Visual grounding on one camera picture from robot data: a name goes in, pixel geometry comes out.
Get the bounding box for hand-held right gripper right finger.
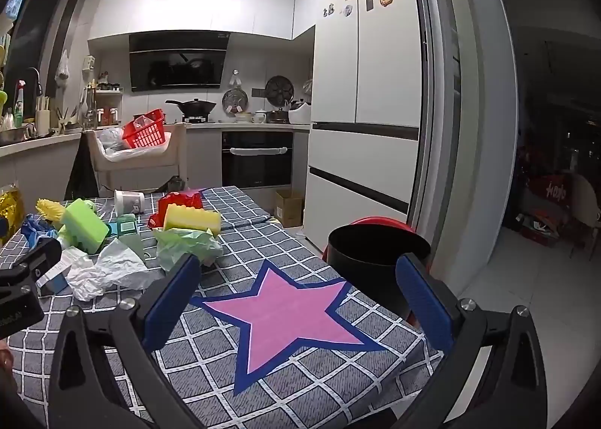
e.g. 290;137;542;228
394;251;548;429

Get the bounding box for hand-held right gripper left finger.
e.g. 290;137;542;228
47;253;207;429

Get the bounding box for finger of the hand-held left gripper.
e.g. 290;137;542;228
16;238;63;284

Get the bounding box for white and blue box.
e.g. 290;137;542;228
35;260;71;294

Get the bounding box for yellow foam net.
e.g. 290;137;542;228
36;198;66;222

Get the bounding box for black trash bin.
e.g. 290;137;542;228
327;224;432;322

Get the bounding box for gold foil bag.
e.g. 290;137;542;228
0;184;25;242

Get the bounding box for yellow sponge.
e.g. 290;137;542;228
163;205;221;236

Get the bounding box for green lotion bottle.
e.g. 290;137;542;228
115;214;146;256

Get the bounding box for blue plastic bag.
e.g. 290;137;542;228
20;213;59;247

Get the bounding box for green sponge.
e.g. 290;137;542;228
61;199;110;254

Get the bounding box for light green plastic bag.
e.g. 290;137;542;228
153;227;223;272

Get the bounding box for crumpled white plastic sheet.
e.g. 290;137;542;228
66;239;163;302

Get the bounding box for black cloth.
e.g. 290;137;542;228
64;131;99;201

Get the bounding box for red plastic stool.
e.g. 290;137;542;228
324;217;420;327

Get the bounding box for white cup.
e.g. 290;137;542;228
114;190;145;215

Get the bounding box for red plastic bag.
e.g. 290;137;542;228
148;191;206;229

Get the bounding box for grey checked star-print cloth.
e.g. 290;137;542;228
0;185;444;429

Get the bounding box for beige trolley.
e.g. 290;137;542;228
86;123;187;186

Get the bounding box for white plastic bag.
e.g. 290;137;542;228
96;129;172;162

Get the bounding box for green spray bottle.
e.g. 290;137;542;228
13;80;25;127

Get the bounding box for cardboard box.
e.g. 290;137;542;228
275;190;305;228

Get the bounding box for clear glass bottle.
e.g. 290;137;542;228
82;82;98;129

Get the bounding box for black built-in oven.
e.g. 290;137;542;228
220;131;294;190

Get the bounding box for white spice rack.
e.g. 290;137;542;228
94;86;124;129

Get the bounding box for red plastic basket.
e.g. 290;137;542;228
122;109;167;149

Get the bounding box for red printed box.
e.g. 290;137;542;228
528;173;574;214

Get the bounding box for kitchen faucet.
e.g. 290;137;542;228
26;67;44;96

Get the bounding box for beige chair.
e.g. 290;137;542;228
568;173;601;261

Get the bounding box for black wok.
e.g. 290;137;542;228
165;98;217;116

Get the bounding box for round metal steamer rack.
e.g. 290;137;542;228
222;87;246;113

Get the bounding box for white rice cooker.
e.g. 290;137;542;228
287;101;311;125

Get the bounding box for black range hood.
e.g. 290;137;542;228
128;32;231;93

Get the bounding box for dark round baking pan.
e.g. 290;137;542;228
264;75;294;104

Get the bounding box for white refrigerator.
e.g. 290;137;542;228
303;0;437;242

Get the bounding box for white wall cabinets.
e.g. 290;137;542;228
87;0;317;40

